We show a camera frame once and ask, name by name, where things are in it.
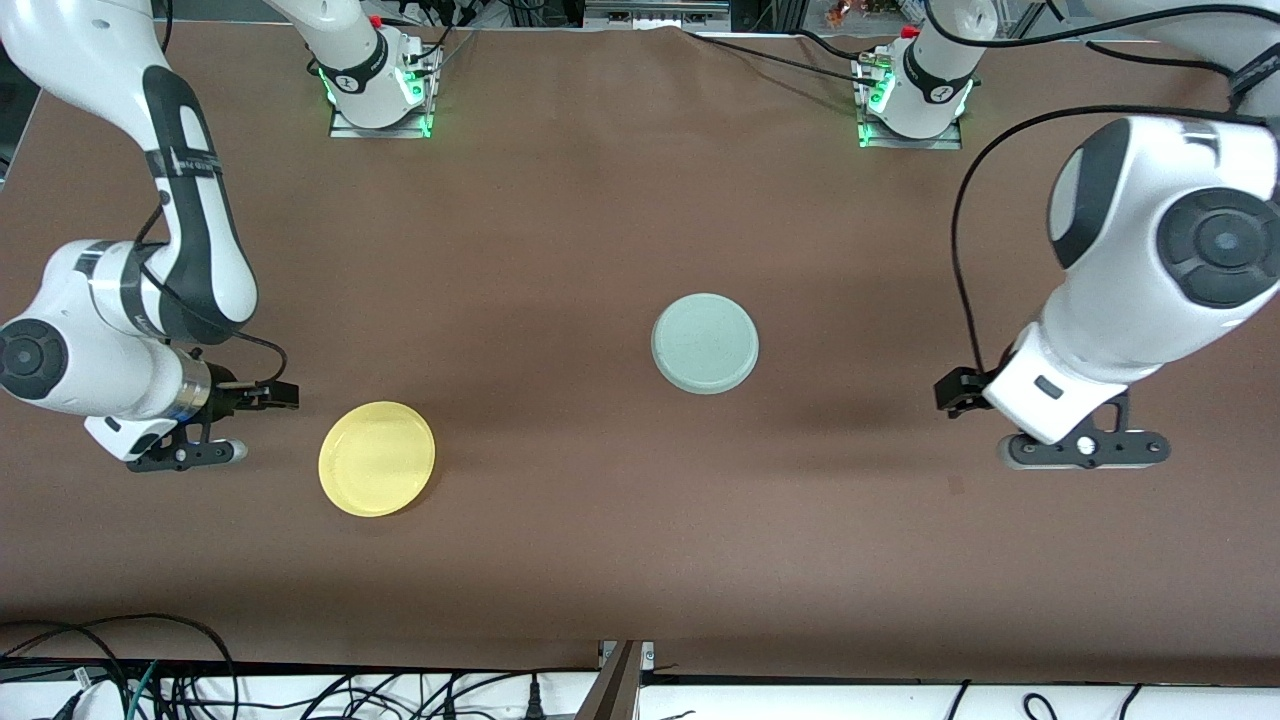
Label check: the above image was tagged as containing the yellow round plate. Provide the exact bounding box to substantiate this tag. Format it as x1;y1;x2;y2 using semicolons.
318;401;437;518

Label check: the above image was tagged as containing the pale green round plate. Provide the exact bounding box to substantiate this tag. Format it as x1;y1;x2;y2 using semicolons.
651;292;760;395

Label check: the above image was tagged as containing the white adapter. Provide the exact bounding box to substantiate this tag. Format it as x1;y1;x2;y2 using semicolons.
60;680;126;720

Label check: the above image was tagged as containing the brown table cover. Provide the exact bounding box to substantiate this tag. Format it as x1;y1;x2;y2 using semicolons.
0;22;1280;673

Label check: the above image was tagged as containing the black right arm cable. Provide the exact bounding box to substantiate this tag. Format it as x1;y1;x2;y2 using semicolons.
135;190;291;389

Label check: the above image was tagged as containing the black looped cable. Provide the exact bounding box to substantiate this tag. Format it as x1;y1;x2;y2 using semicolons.
0;613;239;720

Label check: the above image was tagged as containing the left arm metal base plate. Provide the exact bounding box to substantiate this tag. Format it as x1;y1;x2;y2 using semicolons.
855;55;965;151

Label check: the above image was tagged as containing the green cable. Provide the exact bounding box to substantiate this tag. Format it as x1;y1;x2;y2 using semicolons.
128;660;159;720

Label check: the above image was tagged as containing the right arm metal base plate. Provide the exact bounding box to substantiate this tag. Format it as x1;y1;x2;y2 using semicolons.
328;45;435;140

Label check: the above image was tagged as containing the short black cable on cover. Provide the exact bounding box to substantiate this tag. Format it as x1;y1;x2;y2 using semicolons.
790;28;891;61

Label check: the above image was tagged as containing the long black cable on cover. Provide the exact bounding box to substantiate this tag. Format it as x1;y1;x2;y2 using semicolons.
683;28;881;86

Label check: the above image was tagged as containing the grey metal frame post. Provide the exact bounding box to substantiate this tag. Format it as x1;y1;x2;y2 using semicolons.
575;640;656;720

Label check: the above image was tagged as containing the aluminium frame with sockets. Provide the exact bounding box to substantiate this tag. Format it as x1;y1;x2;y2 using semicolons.
583;0;733;31

